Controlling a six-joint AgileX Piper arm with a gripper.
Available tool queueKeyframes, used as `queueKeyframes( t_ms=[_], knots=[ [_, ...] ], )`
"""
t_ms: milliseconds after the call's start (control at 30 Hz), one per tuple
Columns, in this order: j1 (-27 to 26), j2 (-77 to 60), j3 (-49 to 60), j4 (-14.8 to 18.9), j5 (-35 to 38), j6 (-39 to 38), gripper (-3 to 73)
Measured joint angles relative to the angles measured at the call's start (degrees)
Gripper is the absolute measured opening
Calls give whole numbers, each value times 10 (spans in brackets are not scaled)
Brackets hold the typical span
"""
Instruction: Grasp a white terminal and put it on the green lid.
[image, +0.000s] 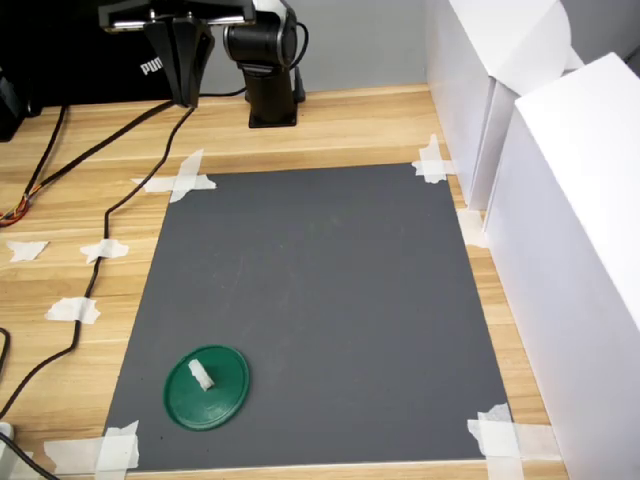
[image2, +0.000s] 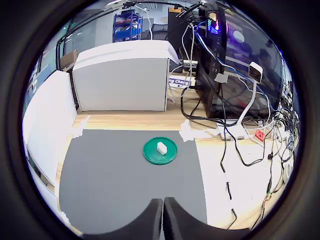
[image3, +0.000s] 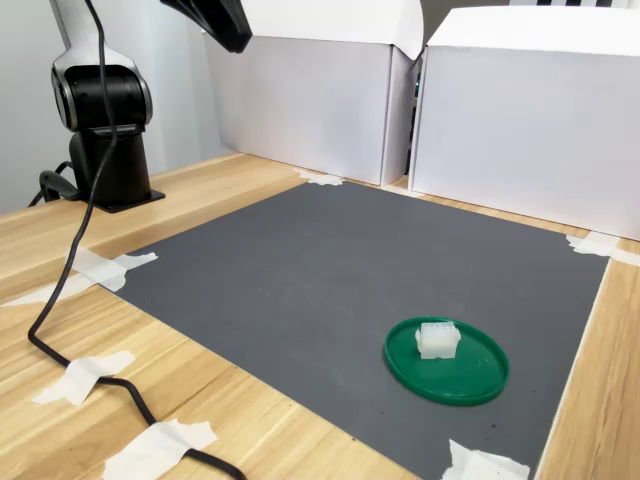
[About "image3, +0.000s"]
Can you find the small white plastic terminal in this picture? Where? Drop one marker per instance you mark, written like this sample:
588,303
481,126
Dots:
437,342

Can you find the round green lid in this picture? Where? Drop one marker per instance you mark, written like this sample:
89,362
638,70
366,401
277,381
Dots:
470,380

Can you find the white cardboard box with flap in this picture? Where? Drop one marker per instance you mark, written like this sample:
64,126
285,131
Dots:
310,105

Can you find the white tape piece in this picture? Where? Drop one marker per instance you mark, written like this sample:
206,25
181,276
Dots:
155,447
597,246
317,176
82,375
112,270
30,297
480,465

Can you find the dark grey mat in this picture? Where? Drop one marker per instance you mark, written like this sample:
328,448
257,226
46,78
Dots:
310,300

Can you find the wide white cardboard box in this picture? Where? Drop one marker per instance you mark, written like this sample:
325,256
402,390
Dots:
525,135

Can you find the black and white checkered board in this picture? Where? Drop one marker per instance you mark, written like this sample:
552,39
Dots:
570,2

